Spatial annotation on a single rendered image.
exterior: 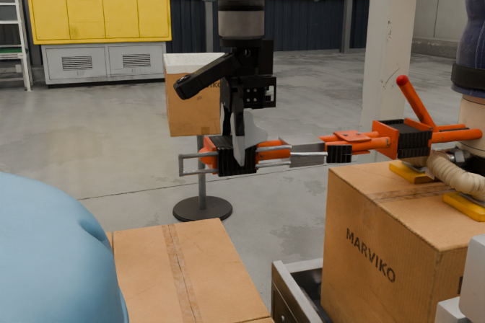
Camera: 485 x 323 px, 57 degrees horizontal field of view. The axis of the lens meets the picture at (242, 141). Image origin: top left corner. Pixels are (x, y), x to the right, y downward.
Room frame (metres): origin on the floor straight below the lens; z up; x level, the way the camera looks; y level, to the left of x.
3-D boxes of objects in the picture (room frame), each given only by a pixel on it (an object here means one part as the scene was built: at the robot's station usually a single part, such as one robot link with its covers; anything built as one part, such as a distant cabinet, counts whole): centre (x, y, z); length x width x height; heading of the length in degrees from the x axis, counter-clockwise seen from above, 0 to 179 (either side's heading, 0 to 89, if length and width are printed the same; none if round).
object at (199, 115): (2.75, 0.27, 0.82); 0.60 x 0.40 x 0.40; 11
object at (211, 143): (0.77, 0.02, 1.08); 0.08 x 0.07 x 0.05; 106
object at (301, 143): (0.80, -0.11, 1.07); 0.07 x 0.07 x 0.04; 16
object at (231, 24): (0.77, 0.00, 1.30); 0.08 x 0.08 x 0.05
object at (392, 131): (0.86, -0.32, 1.08); 0.10 x 0.08 x 0.06; 16
